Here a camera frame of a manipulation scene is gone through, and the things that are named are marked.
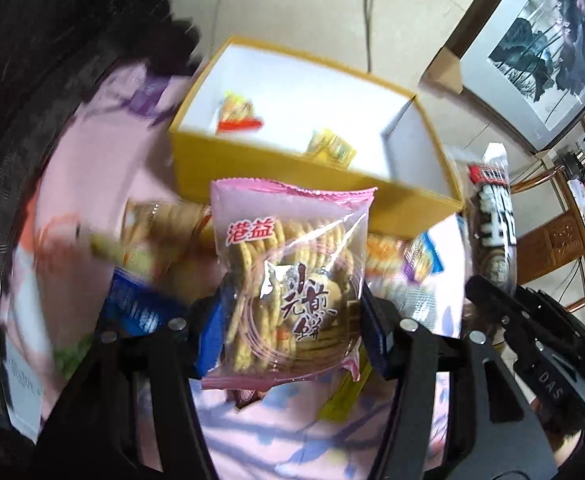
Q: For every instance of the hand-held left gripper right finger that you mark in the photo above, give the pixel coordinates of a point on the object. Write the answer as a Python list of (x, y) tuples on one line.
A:
[(372, 332)]

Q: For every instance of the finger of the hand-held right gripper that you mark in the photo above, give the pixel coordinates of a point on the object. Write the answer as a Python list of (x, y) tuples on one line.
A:
[(495, 305)]

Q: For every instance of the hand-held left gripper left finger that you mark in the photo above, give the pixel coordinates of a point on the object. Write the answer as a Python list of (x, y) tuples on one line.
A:
[(213, 332)]

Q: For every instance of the pink round cracker packet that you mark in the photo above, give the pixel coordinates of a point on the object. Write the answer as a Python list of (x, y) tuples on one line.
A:
[(292, 280)]

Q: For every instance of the dark cookie packet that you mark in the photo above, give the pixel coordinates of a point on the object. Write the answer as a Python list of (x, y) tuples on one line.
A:
[(495, 210)]

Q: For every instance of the yellow cardboard box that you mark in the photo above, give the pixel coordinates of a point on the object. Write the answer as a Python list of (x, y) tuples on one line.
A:
[(272, 170)]

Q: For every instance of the yellow flat snack packet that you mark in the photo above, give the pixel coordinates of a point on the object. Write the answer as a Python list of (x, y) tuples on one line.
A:
[(345, 395)]

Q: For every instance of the clear packet with blue corner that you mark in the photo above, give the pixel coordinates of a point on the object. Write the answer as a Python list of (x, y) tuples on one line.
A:
[(402, 270)]

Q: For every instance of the blue snack packet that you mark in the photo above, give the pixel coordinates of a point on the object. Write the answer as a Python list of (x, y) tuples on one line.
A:
[(137, 305)]

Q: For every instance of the wooden chair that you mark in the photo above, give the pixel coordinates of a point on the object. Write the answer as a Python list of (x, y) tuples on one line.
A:
[(557, 245)]

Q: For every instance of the clear cracker packet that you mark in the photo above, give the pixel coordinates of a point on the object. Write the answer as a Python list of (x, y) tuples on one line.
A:
[(172, 240)]

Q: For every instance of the small yellow snack packet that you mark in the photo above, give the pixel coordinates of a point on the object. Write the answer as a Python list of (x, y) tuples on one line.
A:
[(330, 146)]

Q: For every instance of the white paper card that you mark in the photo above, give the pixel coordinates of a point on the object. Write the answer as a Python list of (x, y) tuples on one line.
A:
[(22, 390)]

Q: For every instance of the small orange snack packet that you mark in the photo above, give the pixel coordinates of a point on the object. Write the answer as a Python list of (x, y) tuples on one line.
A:
[(237, 112)]

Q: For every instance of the cardboard piece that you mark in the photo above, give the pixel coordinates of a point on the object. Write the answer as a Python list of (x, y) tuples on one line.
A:
[(442, 72)]

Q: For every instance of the framed ink painting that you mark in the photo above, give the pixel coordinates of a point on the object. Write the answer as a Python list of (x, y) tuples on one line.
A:
[(537, 45)]

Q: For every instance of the dark carved table edge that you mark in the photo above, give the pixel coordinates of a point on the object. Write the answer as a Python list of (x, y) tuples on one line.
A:
[(2, 170)]

